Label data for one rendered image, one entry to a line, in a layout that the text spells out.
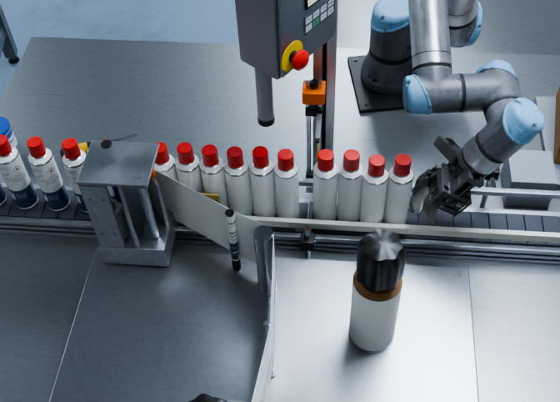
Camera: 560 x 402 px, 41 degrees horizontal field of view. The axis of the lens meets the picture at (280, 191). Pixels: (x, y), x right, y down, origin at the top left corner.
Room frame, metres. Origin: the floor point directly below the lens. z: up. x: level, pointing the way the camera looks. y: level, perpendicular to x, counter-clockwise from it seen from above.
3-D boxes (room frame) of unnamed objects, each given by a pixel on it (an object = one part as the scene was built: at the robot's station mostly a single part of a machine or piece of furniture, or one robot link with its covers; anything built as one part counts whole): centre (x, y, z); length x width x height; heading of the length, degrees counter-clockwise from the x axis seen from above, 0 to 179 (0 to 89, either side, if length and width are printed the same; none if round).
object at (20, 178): (1.12, 0.58, 0.98); 0.05 x 0.05 x 0.20
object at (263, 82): (1.15, 0.02, 1.18); 0.04 x 0.04 x 0.21
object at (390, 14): (1.53, -0.32, 1.01); 0.13 x 0.12 x 0.14; 89
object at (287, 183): (1.04, -0.02, 0.98); 0.05 x 0.05 x 0.20
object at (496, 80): (1.07, -0.42, 1.20); 0.11 x 0.11 x 0.08; 89
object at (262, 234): (0.86, 0.04, 0.97); 0.05 x 0.05 x 0.19
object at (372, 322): (0.74, -0.17, 1.03); 0.09 x 0.09 x 0.30
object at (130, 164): (0.99, 0.31, 1.14); 0.14 x 0.11 x 0.01; 82
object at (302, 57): (1.04, -0.05, 1.32); 0.04 x 0.03 x 0.04; 137
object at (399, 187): (1.01, -0.25, 0.98); 0.05 x 0.05 x 0.20
